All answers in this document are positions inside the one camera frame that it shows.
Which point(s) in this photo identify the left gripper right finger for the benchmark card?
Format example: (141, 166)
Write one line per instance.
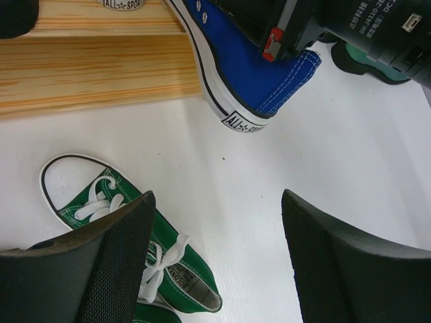
(344, 274)

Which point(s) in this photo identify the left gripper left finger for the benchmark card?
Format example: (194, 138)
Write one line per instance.
(91, 274)

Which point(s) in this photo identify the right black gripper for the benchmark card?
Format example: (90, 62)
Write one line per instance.
(282, 29)

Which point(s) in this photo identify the green sneaker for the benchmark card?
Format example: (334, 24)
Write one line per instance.
(155, 274)
(154, 314)

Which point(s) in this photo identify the blue sneaker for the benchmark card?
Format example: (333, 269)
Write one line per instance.
(242, 88)
(122, 5)

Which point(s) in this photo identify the black patent shoe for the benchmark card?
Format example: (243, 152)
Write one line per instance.
(17, 17)

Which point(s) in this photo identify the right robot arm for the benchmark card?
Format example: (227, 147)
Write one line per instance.
(394, 33)

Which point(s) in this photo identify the wooden two-shelf shoe cabinet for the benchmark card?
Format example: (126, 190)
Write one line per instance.
(83, 55)

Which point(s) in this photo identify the green loafer front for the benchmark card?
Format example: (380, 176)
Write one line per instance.
(352, 60)

